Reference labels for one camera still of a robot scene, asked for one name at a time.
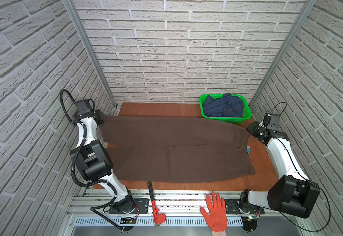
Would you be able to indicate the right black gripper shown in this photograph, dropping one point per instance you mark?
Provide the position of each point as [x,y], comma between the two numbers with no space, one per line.
[253,129]

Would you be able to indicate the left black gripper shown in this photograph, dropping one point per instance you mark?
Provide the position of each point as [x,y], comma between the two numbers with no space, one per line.
[100,115]

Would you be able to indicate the brown trousers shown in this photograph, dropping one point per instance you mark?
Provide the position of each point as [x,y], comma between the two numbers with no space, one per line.
[176,150]

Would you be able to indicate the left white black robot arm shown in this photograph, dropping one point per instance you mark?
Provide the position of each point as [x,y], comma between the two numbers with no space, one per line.
[91,164]

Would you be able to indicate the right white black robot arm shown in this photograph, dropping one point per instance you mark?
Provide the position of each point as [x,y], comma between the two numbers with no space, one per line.
[293,193]

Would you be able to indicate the navy blue trousers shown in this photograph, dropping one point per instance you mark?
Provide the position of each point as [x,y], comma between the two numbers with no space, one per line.
[225,106]

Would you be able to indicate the red gloved hand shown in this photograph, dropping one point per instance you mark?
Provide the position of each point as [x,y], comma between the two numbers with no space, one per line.
[216,219]

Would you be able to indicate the green plastic basket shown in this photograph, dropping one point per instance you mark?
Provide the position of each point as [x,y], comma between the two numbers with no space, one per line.
[247,114]

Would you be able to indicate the small black electronics box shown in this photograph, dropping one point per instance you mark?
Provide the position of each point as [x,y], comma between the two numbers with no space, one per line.
[128,221]

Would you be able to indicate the red pipe wrench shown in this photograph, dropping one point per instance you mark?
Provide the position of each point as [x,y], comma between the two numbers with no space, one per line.
[159,218]

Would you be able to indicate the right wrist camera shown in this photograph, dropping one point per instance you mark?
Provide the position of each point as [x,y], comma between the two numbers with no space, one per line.
[271,119]

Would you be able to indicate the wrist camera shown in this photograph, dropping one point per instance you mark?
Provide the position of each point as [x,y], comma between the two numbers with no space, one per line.
[83,106]
[271,119]

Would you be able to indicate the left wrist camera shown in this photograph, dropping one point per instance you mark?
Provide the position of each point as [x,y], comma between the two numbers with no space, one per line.
[83,106]

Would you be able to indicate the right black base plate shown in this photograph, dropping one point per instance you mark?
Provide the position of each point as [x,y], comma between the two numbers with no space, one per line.
[242,206]

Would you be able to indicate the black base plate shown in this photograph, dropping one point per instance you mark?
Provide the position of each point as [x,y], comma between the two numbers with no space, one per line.
[130,207]
[242,206]

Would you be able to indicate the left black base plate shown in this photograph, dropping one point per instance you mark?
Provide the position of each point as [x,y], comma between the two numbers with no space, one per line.
[130,207]

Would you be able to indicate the aluminium rail frame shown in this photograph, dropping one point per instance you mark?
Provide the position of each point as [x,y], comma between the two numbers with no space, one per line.
[181,207]

